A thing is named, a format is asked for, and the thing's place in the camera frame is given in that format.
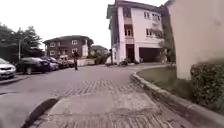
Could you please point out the brown brick building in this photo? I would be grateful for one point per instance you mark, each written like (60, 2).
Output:
(68, 46)

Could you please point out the row of parked cars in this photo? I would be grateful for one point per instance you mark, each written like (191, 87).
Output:
(31, 65)

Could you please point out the grass strip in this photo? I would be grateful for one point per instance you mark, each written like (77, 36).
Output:
(160, 78)

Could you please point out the distant brown building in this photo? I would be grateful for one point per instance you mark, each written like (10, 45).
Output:
(100, 50)

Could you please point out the grey brick paved road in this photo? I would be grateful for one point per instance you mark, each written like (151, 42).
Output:
(100, 86)

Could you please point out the person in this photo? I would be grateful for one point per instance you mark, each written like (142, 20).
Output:
(76, 60)

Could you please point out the cream boundary wall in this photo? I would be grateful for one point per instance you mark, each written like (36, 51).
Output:
(200, 33)

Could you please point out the low white wall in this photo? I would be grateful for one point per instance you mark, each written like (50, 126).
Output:
(86, 62)

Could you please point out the grey concrete kerb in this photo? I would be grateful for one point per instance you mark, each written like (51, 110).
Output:
(160, 95)

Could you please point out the green bush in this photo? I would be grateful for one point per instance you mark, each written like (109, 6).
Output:
(101, 59)

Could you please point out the row of trees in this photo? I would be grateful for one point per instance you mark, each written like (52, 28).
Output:
(13, 43)

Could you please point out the pale pole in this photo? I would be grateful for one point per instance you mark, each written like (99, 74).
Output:
(19, 50)

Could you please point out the group of potted plants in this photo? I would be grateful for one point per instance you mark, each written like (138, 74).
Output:
(125, 62)

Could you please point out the green hedge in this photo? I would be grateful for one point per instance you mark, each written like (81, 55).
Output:
(208, 83)

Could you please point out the white multi-storey building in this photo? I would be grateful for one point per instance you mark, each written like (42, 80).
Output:
(136, 30)

